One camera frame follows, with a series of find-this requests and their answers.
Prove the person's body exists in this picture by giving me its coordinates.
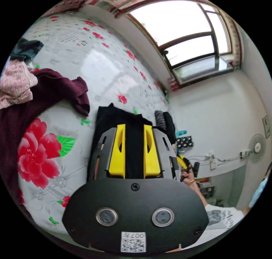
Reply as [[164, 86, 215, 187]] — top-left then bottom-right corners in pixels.
[[204, 163, 272, 232]]

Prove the black dotted box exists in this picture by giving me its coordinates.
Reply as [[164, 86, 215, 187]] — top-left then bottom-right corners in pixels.
[[176, 135, 194, 149]]

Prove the person's right hand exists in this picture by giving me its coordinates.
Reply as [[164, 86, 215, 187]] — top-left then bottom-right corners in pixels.
[[180, 169, 196, 186]]

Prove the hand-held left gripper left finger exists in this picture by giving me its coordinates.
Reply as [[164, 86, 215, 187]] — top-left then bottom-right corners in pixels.
[[108, 124, 126, 178]]

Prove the white wall fan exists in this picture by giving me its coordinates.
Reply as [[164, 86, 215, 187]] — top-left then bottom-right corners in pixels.
[[247, 133, 267, 164]]

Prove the window with brown frame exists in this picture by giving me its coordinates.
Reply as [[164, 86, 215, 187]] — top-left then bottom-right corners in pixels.
[[125, 0, 242, 88]]

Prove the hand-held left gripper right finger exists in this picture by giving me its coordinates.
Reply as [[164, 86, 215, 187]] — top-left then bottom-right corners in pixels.
[[143, 124, 161, 179]]

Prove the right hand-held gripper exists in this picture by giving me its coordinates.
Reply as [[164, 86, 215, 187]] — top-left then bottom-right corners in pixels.
[[177, 154, 195, 182]]

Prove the gray and black clothes stack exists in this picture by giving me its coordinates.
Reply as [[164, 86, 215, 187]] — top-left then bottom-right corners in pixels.
[[154, 110, 177, 144]]

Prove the person's right forearm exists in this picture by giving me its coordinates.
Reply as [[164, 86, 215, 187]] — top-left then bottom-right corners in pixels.
[[188, 179, 210, 208]]

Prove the pile of clothes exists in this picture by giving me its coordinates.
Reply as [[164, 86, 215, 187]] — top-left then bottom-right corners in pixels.
[[0, 38, 91, 213]]

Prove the black long sleeve shirt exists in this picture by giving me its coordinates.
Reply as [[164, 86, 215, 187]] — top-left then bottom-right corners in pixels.
[[87, 103, 177, 181]]

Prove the red floral curtain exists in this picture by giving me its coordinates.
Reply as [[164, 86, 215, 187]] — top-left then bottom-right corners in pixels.
[[46, 0, 243, 70]]

